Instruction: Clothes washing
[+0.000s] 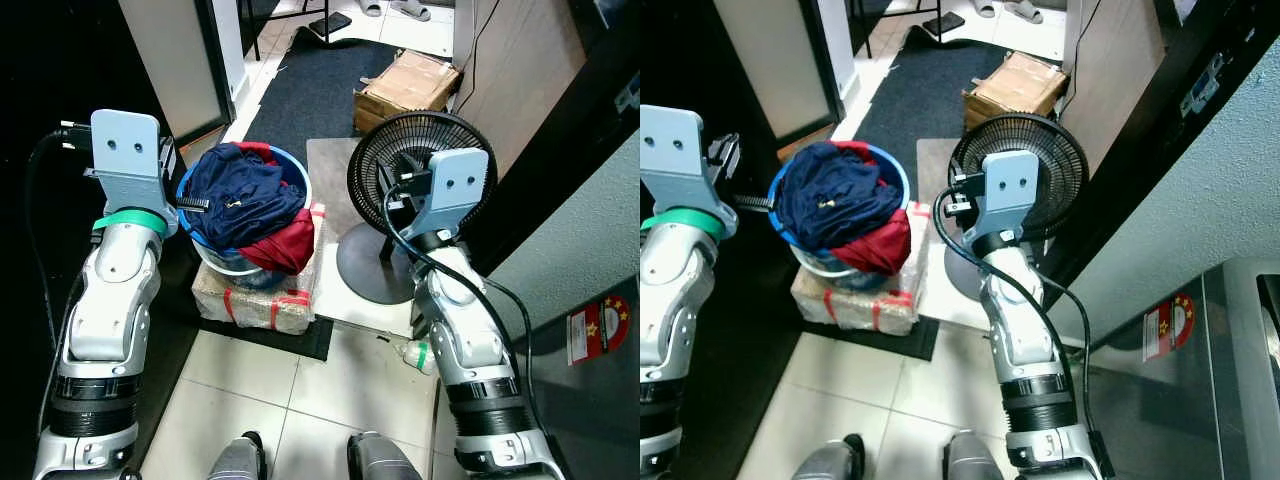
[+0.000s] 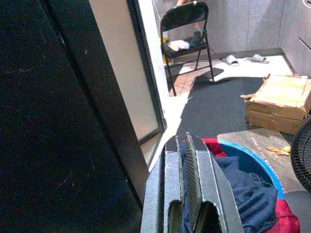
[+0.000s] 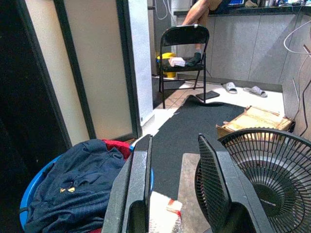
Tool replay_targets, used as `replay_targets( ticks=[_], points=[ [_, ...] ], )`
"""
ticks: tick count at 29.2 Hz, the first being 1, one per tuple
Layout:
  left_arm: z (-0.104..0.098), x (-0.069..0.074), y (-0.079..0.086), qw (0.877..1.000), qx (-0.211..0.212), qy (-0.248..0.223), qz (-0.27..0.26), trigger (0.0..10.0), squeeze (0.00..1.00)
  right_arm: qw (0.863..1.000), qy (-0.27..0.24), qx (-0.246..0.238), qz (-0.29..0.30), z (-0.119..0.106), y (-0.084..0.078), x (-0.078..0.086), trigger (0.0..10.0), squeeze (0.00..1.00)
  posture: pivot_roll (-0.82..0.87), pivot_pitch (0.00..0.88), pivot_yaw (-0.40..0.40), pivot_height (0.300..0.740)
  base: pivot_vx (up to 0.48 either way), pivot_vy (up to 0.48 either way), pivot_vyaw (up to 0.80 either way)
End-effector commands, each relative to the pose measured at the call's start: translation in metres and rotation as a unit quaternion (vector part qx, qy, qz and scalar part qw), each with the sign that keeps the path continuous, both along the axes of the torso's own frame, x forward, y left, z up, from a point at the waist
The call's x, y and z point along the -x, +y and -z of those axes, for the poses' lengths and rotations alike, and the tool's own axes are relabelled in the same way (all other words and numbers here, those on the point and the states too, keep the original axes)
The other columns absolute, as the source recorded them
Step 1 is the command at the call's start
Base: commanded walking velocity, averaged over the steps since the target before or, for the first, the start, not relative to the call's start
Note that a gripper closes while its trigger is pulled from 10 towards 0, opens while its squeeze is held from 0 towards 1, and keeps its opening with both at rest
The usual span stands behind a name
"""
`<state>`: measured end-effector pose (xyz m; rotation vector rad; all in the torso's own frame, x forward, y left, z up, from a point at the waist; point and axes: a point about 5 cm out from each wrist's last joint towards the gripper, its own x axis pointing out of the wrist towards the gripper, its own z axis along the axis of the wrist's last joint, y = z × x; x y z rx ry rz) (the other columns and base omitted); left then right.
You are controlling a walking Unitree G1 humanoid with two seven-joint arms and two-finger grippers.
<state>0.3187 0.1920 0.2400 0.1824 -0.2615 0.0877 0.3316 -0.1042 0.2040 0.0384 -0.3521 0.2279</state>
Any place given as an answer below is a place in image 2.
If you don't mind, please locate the grey slipper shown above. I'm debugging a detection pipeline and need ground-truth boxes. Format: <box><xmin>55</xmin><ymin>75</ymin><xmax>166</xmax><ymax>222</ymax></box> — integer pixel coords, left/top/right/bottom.
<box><xmin>221</xmin><ymin>54</ymin><xmax>240</xmax><ymax>67</ymax></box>
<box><xmin>243</xmin><ymin>53</ymin><xmax>270</xmax><ymax>64</ymax></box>

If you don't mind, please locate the brown cardboard box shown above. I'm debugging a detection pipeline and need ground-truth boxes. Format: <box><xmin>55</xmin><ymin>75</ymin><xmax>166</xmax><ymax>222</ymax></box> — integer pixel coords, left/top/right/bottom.
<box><xmin>240</xmin><ymin>73</ymin><xmax>311</xmax><ymax>135</ymax></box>

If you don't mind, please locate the red cloth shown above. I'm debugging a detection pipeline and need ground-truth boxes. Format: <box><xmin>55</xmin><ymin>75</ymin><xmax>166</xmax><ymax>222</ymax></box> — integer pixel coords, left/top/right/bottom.
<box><xmin>202</xmin><ymin>137</ymin><xmax>301</xmax><ymax>233</ymax></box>

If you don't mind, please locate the yellow banana peel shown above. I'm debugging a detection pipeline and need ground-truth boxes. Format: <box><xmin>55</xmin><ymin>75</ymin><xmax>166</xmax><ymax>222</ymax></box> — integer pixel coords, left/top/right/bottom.
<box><xmin>266</xmin><ymin>145</ymin><xmax>291</xmax><ymax>156</ymax></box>

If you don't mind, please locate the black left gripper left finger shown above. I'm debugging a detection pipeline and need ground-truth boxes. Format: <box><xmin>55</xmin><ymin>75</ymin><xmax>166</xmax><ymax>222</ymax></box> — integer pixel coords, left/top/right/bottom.
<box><xmin>140</xmin><ymin>135</ymin><xmax>185</xmax><ymax>233</ymax></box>

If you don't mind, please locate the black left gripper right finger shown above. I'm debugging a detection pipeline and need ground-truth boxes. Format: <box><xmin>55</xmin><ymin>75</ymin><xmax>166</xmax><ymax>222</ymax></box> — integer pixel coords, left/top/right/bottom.
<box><xmin>182</xmin><ymin>132</ymin><xmax>245</xmax><ymax>233</ymax></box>

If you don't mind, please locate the blue plastic laundry basin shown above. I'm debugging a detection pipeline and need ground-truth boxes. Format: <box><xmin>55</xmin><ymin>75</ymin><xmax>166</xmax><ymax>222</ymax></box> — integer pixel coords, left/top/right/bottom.
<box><xmin>217</xmin><ymin>139</ymin><xmax>285</xmax><ymax>200</ymax></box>

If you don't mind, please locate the navy blue shirt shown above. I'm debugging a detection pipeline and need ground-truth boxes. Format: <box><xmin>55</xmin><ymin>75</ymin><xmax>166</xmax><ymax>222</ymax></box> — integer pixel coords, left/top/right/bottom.
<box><xmin>181</xmin><ymin>155</ymin><xmax>279</xmax><ymax>233</ymax></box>

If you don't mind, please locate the dark grey floor carpet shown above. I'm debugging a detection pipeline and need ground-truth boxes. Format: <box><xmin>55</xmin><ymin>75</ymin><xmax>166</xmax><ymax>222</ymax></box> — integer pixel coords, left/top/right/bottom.
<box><xmin>167</xmin><ymin>75</ymin><xmax>265</xmax><ymax>146</ymax></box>

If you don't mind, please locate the black electric fan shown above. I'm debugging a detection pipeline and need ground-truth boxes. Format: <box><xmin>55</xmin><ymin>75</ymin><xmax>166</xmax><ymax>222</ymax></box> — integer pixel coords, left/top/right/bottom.
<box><xmin>290</xmin><ymin>116</ymin><xmax>311</xmax><ymax>192</ymax></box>

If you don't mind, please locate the black framed frosted glass door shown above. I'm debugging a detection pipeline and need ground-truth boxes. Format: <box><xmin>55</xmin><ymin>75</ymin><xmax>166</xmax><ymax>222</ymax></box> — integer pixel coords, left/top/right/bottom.
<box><xmin>0</xmin><ymin>0</ymin><xmax>168</xmax><ymax>233</ymax></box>

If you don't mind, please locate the person leg with grey sock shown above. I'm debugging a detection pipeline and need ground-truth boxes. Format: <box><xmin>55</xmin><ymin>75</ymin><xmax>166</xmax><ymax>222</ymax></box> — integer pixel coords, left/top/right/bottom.
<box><xmin>188</xmin><ymin>22</ymin><xmax>203</xmax><ymax>48</ymax></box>

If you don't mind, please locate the yellow plastic container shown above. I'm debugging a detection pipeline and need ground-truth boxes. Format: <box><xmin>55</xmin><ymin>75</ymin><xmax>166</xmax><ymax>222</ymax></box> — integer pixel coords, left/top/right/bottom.
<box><xmin>159</xmin><ymin>36</ymin><xmax>171</xmax><ymax>65</ymax></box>

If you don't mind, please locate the white cloth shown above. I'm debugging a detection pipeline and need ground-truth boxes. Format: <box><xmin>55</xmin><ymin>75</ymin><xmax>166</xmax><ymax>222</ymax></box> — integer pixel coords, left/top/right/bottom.
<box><xmin>168</xmin><ymin>40</ymin><xmax>190</xmax><ymax>52</ymax></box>

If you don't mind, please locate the black metal folding chair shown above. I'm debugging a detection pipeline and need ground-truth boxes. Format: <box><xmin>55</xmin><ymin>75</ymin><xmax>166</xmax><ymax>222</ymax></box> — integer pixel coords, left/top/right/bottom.
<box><xmin>159</xmin><ymin>1</ymin><xmax>215</xmax><ymax>97</ymax></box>

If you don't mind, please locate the grey printed door mat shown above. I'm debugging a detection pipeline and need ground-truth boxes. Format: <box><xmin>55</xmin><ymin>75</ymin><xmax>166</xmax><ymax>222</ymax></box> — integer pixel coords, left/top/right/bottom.
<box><xmin>216</xmin><ymin>128</ymin><xmax>307</xmax><ymax>195</ymax></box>

